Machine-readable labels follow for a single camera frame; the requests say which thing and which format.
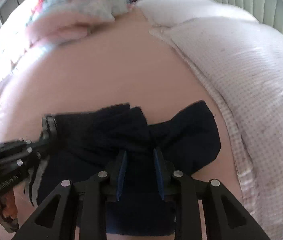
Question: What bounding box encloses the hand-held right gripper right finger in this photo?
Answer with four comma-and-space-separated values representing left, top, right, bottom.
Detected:
153, 147, 271, 240

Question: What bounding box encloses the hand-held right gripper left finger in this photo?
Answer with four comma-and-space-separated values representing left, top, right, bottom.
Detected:
11, 150, 128, 240

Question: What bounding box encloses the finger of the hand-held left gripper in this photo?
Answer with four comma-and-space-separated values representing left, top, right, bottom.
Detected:
0, 114, 58, 155
0, 149, 50, 173

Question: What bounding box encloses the dark navy garment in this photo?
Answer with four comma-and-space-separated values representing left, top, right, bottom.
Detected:
35, 100, 222, 237

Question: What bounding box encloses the person's left hand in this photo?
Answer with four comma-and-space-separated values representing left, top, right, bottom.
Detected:
0, 191, 20, 232

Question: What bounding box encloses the pink bed sheet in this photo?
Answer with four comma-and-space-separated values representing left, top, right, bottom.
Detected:
0, 12, 244, 240

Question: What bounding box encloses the folded pink duvet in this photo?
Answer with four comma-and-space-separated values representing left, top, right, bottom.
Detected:
0, 11, 92, 84

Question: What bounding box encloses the pale tufted headboard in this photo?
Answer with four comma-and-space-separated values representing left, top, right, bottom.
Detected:
182, 0, 283, 47

